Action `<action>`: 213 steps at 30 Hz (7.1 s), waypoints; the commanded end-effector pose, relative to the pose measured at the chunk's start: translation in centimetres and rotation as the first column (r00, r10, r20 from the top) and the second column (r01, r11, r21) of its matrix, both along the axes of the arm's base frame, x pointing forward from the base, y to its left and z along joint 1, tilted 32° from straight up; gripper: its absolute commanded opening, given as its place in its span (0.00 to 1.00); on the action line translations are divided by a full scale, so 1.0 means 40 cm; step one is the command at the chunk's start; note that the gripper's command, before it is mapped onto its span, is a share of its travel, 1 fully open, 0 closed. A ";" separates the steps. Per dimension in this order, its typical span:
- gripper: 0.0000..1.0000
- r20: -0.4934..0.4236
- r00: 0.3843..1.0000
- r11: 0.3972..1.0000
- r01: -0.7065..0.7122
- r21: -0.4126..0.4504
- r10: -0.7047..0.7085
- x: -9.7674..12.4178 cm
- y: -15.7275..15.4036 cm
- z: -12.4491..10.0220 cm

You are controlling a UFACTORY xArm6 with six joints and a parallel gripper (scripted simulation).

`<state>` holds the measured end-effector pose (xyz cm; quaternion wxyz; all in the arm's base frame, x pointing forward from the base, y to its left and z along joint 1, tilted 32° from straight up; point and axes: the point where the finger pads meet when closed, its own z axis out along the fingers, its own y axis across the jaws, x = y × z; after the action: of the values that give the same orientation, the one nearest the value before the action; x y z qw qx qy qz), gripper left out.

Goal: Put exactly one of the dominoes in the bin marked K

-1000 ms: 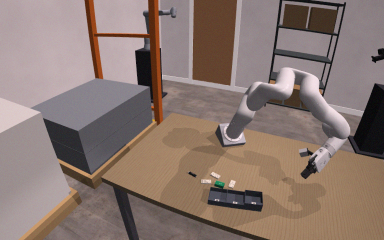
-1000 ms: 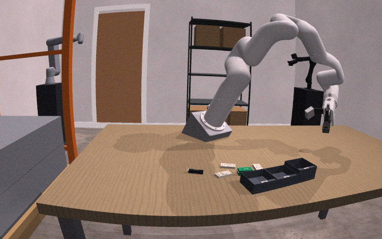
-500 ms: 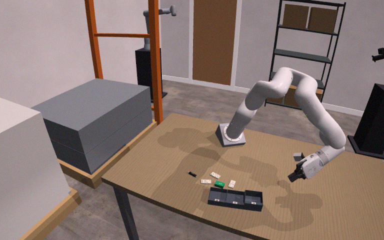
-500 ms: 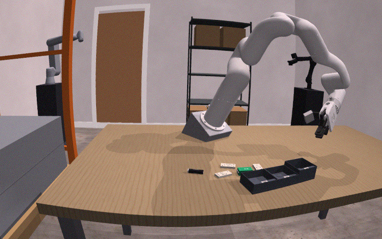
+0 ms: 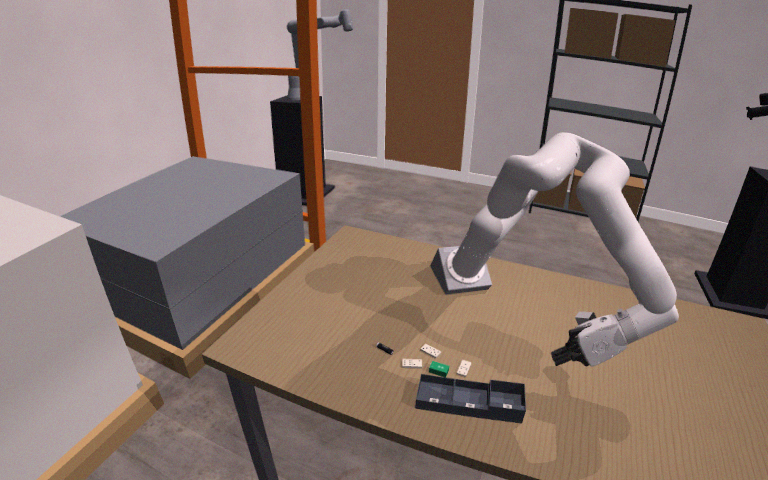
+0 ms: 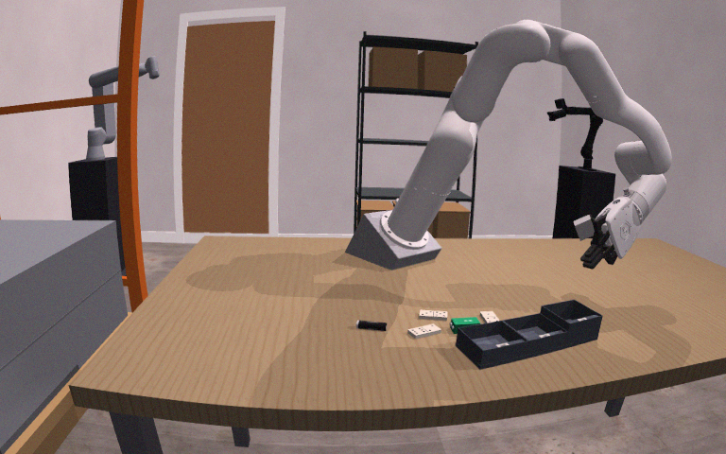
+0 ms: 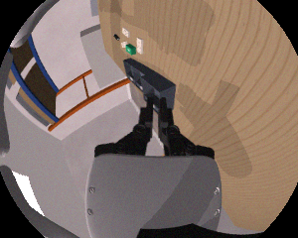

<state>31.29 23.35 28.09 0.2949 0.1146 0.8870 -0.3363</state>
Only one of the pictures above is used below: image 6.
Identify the white domino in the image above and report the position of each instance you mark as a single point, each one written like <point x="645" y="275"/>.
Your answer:
<point x="423" y="331"/>
<point x="488" y="316"/>
<point x="433" y="315"/>

